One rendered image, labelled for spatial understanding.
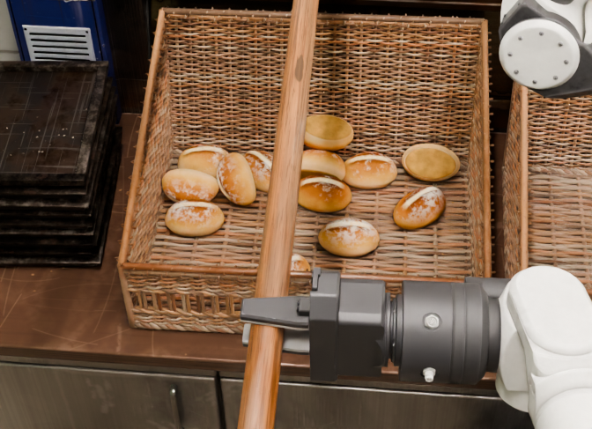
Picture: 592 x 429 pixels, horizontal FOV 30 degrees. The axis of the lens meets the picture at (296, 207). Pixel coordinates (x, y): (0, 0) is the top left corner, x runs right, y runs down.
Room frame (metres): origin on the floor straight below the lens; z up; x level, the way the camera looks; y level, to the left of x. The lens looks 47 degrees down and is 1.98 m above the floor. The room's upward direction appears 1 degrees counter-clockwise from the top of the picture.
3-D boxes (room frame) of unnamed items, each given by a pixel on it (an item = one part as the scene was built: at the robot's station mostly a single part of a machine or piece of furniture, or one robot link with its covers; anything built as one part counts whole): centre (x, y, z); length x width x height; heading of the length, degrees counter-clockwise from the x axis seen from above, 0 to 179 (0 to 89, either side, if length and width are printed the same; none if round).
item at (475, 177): (1.26, -0.03, 0.72); 0.56 x 0.49 x 0.28; 85
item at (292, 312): (0.59, 0.02, 1.22); 0.06 x 0.03 x 0.02; 85
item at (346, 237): (1.21, -0.09, 0.62); 0.10 x 0.07 x 0.05; 84
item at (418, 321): (0.58, -0.07, 1.19); 0.12 x 0.10 x 0.13; 85
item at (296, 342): (0.59, 0.02, 1.17); 0.06 x 0.03 x 0.02; 85
